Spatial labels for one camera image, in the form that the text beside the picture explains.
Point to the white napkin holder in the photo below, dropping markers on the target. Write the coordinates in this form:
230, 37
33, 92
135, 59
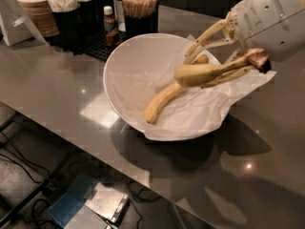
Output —
16, 26

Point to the small brown sauce bottle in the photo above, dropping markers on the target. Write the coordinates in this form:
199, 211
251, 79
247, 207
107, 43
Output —
111, 31

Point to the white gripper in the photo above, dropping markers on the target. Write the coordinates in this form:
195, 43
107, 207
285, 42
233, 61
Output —
268, 19

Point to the yellow banana with brown end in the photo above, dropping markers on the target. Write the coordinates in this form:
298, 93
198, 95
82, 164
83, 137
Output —
196, 75

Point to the silver metal box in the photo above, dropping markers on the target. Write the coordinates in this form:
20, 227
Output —
107, 202

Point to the white paper liner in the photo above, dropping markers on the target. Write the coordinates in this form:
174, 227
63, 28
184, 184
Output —
197, 112

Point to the blue perforated box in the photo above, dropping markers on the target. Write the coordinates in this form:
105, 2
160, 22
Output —
65, 208

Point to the stack of brown paper cups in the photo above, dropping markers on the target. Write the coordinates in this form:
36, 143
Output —
40, 15

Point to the black rubber mat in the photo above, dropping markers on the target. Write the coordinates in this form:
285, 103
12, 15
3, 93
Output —
93, 45

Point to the black cup of wooden stirrers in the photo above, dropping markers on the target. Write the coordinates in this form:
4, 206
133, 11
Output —
140, 16

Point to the white tilted bowl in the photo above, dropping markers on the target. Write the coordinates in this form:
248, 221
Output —
133, 64

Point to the black cup of white packets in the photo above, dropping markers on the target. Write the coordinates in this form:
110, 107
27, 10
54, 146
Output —
67, 20

